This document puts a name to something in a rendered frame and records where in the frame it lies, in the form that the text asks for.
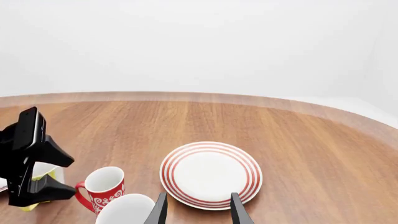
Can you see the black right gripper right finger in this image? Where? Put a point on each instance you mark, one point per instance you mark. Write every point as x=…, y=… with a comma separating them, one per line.
x=238, y=213

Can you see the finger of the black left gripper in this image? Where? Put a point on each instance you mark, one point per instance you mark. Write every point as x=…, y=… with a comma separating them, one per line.
x=54, y=155
x=51, y=191

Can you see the yellow and white mug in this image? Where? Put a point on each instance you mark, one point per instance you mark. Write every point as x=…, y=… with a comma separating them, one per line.
x=43, y=168

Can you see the plain white mug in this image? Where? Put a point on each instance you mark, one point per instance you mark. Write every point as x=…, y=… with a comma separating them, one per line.
x=127, y=210

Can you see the red mug with white pattern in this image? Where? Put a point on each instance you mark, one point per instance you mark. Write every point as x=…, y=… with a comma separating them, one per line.
x=104, y=186

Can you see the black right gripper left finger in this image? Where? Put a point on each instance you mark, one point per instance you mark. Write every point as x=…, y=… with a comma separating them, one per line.
x=159, y=212

